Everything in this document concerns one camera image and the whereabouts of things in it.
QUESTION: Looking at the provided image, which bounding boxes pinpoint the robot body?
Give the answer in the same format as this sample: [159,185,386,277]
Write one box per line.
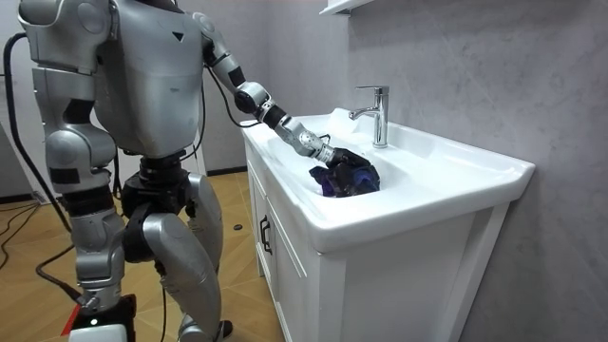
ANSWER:
[92,0,206,214]

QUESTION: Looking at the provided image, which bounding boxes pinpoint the chrome faucet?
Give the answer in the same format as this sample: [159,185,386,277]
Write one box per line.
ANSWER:
[348,85,390,149]

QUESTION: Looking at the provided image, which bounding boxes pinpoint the thick black cable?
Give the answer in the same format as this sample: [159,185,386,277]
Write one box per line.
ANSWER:
[2,31,73,234]

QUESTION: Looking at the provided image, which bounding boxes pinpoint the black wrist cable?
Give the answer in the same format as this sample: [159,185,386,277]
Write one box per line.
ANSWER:
[34,243,85,305]
[204,65,261,129]

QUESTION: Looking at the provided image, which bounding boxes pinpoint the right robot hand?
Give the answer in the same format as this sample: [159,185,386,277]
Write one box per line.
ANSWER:
[60,293,138,342]

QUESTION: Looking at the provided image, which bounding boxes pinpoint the white wall shelf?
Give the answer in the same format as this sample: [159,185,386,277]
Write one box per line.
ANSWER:
[318,0,377,17]

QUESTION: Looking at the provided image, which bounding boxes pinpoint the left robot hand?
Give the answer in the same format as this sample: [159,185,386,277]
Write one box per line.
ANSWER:
[330,146,377,178]

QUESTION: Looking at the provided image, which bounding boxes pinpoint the white sink vanity cabinet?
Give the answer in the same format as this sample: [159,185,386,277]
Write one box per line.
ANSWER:
[241,106,537,342]

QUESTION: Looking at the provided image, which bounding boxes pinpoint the thin black floor cable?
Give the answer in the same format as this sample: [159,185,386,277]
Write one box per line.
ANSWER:
[0,201,42,271]

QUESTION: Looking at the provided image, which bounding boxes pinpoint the dark purple cloth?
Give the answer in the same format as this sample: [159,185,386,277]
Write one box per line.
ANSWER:
[308,160,382,199]

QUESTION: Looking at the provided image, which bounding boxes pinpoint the robot legs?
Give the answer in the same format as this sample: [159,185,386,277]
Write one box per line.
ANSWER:
[121,171,235,342]

